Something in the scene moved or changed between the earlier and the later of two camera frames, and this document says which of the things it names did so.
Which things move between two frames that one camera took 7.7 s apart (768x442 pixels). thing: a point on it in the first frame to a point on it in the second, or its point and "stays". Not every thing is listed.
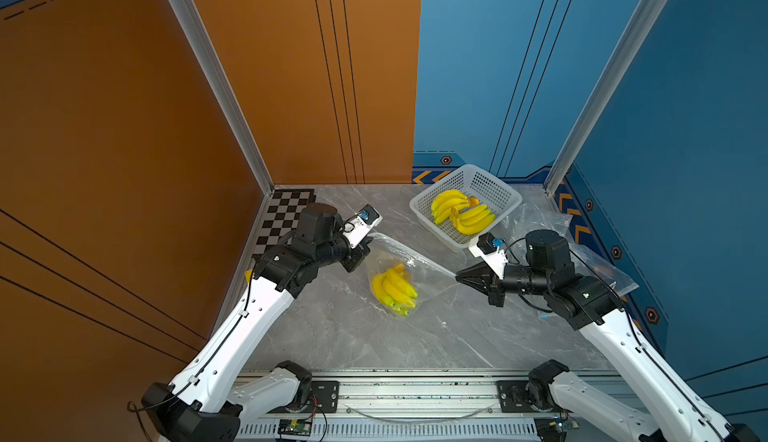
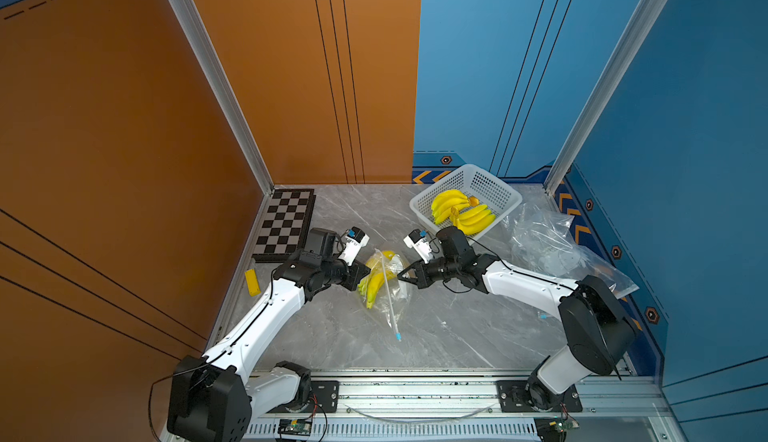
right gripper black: (496, 295) to (422, 279)
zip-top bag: (530, 217) stays
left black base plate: (325, 397) stays
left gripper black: (356, 253) to (356, 271)
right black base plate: (513, 397) stays
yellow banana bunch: (472, 221) stays
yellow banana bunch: (445, 200) stays
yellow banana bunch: (395, 288) to (378, 272)
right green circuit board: (563, 425) stays
